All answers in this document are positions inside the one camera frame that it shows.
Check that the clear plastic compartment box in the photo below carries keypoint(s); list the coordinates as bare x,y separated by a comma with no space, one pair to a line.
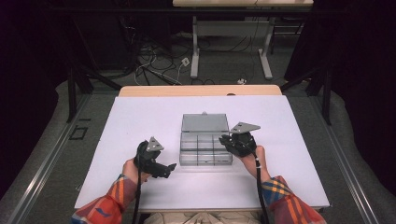
202,152

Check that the white table mat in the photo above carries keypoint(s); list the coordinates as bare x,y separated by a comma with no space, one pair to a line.
149,118

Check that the white power adapter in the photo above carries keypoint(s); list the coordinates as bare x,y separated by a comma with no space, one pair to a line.
185,61

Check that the dark curtain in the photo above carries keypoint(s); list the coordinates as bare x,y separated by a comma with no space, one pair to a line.
28,77
364,77

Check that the person's left hand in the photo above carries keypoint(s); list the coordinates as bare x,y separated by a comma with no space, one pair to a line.
132,169

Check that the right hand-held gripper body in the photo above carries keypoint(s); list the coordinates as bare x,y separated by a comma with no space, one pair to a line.
244,144

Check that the aluminium floor rail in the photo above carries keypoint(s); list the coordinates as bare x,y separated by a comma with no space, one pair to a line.
46,165
345,161

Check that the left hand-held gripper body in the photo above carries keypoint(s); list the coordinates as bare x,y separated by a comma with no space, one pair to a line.
148,161

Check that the black metal stand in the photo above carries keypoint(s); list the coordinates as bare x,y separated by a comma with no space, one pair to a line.
72,93
326,96

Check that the white-legged background desk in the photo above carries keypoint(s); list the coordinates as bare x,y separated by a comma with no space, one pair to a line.
230,28

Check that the person's beige pants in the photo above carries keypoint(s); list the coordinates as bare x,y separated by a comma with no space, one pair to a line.
202,218

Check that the white plug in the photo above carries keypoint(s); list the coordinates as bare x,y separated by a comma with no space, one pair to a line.
241,81

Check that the wooden table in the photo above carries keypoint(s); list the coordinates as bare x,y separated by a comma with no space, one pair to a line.
186,90

